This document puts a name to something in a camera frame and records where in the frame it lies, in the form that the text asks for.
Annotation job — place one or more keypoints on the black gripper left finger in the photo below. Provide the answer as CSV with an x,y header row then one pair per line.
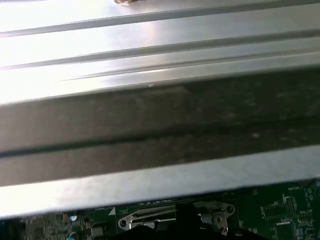
x,y
182,212

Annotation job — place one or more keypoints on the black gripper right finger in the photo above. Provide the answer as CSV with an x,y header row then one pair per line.
x,y
193,212

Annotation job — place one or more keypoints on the metal socket cover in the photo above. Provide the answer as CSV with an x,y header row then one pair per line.
x,y
150,215

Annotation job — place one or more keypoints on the CPU socket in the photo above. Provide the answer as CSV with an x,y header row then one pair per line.
x,y
123,222

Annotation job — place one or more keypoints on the green motherboard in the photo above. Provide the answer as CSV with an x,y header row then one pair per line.
x,y
270,207

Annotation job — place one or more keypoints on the grey square inductor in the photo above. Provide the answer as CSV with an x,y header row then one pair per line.
x,y
98,230

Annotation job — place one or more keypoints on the black square chip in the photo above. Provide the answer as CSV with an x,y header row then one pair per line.
x,y
283,231

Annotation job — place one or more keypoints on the black PC case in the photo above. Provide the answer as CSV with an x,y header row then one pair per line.
x,y
150,120

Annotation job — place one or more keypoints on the blue silver capacitor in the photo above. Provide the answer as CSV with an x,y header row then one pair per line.
x,y
73,218

